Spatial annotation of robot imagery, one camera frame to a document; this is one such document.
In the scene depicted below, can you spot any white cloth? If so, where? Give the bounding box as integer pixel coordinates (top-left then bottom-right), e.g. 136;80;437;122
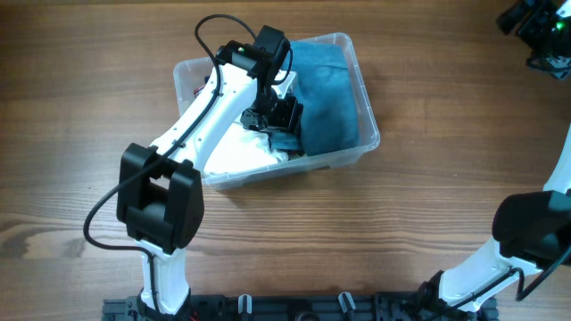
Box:
203;122;289;177

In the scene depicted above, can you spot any blue towel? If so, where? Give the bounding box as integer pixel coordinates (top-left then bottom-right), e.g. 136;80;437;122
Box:
269;41;360;156

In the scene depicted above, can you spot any clear plastic storage container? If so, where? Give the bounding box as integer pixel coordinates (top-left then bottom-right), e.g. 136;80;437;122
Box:
172;31;382;192

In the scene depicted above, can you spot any plaid cloth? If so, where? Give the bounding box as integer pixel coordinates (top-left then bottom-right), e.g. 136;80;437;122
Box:
193;76;210;97

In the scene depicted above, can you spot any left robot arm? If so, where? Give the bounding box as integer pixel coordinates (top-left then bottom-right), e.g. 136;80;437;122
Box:
117;26;303;320

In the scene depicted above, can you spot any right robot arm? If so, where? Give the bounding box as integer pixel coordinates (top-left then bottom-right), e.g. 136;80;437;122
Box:
406;0;570;320

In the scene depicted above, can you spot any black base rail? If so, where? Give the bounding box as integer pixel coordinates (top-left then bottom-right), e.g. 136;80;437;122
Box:
101;292;499;321

